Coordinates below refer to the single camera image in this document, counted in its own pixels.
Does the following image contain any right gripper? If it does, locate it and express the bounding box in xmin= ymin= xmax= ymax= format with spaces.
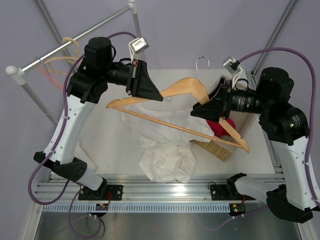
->
xmin=191 ymin=77 xmax=272 ymax=124

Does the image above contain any white cable duct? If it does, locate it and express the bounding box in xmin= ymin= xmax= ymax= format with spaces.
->
xmin=42 ymin=203 xmax=231 ymax=213

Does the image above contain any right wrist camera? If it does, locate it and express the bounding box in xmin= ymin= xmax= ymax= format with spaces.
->
xmin=222 ymin=56 xmax=243 ymax=89

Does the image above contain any pink hanger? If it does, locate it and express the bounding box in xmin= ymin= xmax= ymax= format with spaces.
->
xmin=36 ymin=56 xmax=64 ymax=92

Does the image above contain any wooden hanger with metal hook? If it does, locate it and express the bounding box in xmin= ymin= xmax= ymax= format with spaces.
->
xmin=105 ymin=56 xmax=251 ymax=154

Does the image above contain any light wooden hanger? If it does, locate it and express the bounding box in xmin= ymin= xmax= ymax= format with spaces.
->
xmin=44 ymin=37 xmax=81 ymax=76

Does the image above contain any white printed t shirt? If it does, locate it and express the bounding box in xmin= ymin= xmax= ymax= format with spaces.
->
xmin=121 ymin=103 xmax=214 ymax=184

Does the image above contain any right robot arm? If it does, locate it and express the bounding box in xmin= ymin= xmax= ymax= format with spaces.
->
xmin=190 ymin=67 xmax=319 ymax=224

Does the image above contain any clothes rack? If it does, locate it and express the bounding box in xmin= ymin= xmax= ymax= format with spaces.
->
xmin=5 ymin=0 xmax=141 ymax=126

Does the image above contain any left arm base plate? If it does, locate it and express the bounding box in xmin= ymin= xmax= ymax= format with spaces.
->
xmin=78 ymin=183 xmax=124 ymax=201

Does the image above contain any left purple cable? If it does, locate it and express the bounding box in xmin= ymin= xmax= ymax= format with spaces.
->
xmin=27 ymin=31 xmax=137 ymax=237

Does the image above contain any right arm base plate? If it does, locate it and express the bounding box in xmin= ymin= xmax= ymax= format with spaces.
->
xmin=207 ymin=182 xmax=255 ymax=201

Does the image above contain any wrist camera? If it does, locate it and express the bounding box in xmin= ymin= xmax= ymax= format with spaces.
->
xmin=128 ymin=37 xmax=149 ymax=62
xmin=222 ymin=56 xmax=243 ymax=89

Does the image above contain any aluminium rail frame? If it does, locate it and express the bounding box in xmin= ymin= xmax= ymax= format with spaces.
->
xmin=31 ymin=69 xmax=301 ymax=203

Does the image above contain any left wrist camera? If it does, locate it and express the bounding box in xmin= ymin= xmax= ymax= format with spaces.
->
xmin=128 ymin=37 xmax=149 ymax=62

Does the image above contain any wicker basket with liner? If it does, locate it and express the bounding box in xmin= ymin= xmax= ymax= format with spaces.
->
xmin=191 ymin=74 xmax=252 ymax=163

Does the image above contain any pink cloth in basket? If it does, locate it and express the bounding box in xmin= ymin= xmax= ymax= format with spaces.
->
xmin=206 ymin=118 xmax=236 ymax=138

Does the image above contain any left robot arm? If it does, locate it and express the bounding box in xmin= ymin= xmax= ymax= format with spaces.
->
xmin=34 ymin=37 xmax=164 ymax=200

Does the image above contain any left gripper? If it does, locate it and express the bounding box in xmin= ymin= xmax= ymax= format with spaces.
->
xmin=99 ymin=57 xmax=163 ymax=100

